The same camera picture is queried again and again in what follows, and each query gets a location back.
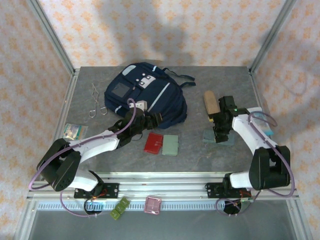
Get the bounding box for sage green case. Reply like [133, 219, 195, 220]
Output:
[161, 134, 180, 156]

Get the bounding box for aluminium frame post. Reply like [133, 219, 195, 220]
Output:
[26, 0, 76, 76]
[249, 0, 296, 75]

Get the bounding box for aluminium cross rail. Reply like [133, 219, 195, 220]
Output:
[26, 171, 300, 201]

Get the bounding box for navy blue backpack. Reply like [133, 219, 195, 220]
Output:
[103, 62, 196, 130]

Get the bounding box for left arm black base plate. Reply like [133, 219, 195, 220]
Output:
[74, 183, 120, 200]

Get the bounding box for grey metal shelf panel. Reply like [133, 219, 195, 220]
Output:
[14, 208, 310, 240]

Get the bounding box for olive green block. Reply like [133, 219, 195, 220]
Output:
[110, 196, 131, 221]

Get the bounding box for slotted cable duct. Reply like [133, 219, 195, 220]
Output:
[36, 201, 226, 211]

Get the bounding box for clear packet with green print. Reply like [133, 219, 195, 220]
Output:
[62, 123, 89, 140]

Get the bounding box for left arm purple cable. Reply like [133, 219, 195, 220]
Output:
[29, 98, 138, 218]

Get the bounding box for red plastic case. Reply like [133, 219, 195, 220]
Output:
[143, 132, 165, 155]

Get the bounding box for grey-blue fabric pouch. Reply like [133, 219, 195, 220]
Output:
[201, 128, 236, 147]

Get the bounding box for pink square dish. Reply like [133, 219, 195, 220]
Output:
[144, 196, 163, 216]

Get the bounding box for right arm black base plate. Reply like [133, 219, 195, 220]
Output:
[204, 182, 251, 200]

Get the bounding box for light blue wipes pack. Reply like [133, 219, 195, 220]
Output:
[249, 112, 274, 137]

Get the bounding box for tan oblong case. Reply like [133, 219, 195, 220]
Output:
[203, 90, 221, 116]

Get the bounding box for aluminium side rail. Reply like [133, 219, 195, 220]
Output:
[247, 67, 287, 180]
[41, 69, 81, 181]

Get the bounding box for metal wire tongs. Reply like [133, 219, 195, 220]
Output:
[89, 82, 108, 118]

